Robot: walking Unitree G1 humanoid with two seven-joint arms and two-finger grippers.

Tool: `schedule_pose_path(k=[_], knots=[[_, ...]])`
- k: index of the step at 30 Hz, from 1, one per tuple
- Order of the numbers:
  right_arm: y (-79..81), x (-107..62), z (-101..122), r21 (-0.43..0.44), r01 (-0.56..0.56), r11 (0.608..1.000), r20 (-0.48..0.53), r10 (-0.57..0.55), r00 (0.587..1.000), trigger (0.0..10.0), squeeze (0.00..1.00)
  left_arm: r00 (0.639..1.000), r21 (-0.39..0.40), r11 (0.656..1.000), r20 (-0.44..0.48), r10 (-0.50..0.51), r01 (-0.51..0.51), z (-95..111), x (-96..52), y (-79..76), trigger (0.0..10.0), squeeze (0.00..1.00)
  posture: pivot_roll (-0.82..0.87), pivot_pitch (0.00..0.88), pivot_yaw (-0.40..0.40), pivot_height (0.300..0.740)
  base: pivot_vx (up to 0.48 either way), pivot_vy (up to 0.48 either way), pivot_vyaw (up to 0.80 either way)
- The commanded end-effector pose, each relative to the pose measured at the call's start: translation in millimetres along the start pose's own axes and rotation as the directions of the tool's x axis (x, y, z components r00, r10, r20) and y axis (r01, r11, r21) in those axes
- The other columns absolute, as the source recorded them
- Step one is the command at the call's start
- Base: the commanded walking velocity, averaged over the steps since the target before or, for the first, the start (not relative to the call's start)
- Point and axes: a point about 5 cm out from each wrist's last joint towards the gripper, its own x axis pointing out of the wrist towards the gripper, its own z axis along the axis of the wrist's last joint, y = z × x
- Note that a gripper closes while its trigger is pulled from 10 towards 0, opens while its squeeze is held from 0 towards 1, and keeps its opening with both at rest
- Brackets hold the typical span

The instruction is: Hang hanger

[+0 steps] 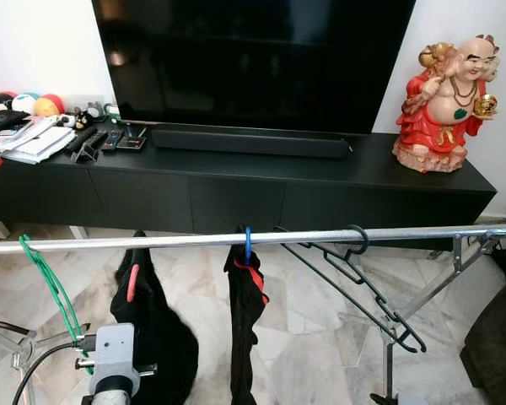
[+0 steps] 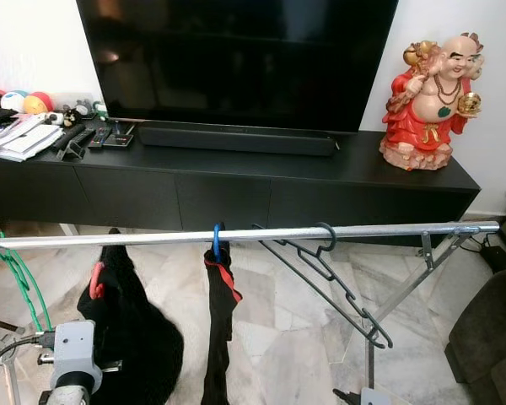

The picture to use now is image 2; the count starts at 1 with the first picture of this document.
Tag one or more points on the green plastic hanger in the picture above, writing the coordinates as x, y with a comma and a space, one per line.
44, 325

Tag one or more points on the red plastic hanger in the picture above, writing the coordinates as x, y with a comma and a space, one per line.
97, 281

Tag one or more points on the black garment lime logo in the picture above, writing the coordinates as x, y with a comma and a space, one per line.
148, 354

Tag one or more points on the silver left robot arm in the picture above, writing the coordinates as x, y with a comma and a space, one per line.
72, 396

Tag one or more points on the dark grey hanger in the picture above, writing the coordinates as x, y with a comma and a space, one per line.
371, 331

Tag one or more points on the red hanger blue hook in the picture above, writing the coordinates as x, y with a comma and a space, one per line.
216, 242

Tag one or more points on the black sweatshirt white print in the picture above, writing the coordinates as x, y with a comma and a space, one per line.
219, 337

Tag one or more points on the silver metal clothes rack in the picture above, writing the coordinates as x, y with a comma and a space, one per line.
160, 237

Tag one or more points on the white paper stack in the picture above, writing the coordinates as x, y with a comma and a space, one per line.
29, 139

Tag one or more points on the black television console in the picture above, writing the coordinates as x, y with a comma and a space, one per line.
219, 192

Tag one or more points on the small black figurines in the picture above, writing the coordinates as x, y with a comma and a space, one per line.
80, 111

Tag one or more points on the orange ball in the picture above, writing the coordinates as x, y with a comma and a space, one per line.
34, 105

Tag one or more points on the white blue ball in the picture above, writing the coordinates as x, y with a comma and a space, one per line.
13, 101

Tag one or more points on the black soundbar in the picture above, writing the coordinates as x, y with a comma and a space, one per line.
236, 140

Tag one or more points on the red laughing buddha statue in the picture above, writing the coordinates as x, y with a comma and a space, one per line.
426, 118

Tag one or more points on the black flat television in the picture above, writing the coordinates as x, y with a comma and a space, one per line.
236, 59

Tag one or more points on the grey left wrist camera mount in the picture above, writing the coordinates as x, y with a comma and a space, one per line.
76, 353

